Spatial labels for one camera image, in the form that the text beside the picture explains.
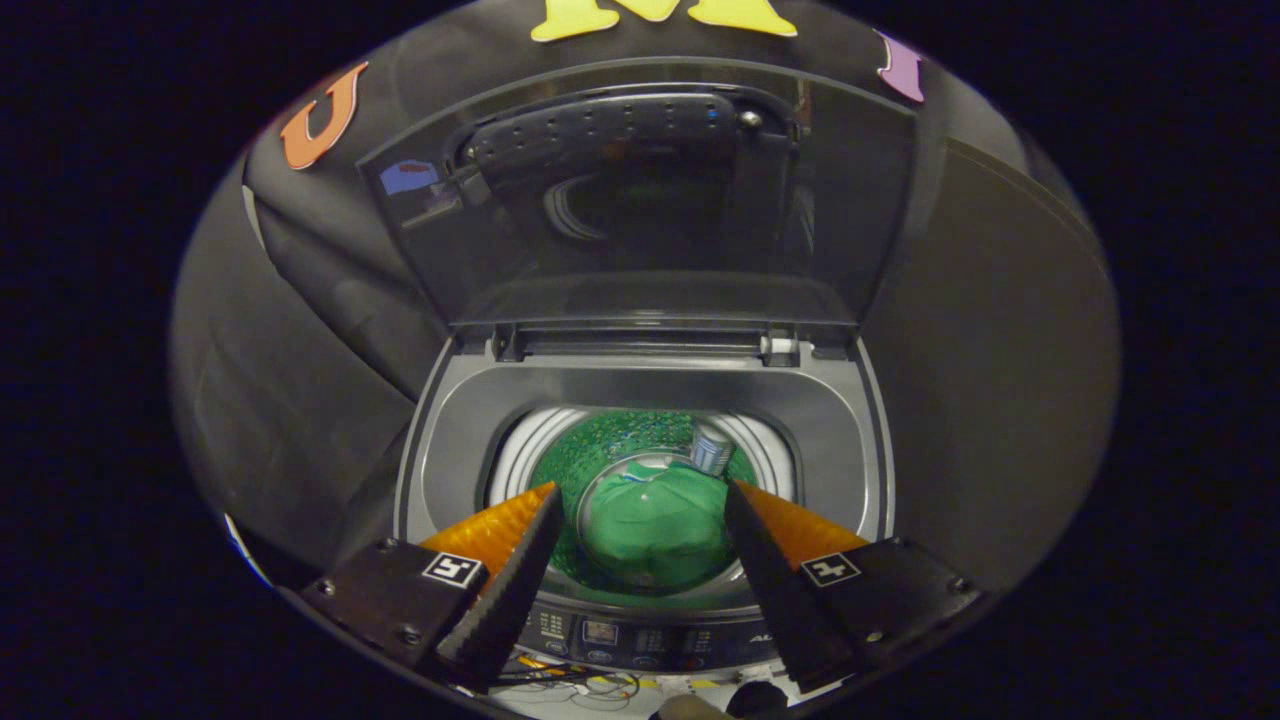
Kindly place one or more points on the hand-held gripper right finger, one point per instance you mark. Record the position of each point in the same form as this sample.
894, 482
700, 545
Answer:
775, 590

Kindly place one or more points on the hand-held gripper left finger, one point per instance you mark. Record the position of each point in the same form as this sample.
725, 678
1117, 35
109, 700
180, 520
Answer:
510, 590

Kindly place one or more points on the green polo shirt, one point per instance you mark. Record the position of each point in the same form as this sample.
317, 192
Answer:
655, 525

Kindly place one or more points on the grey washing machine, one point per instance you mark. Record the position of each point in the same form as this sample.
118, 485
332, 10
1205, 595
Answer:
460, 420

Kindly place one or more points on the dark washing machine lid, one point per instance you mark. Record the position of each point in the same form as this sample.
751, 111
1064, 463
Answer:
650, 200

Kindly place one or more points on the black backdrop cloth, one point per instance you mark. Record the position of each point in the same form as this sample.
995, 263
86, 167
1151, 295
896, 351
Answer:
300, 350

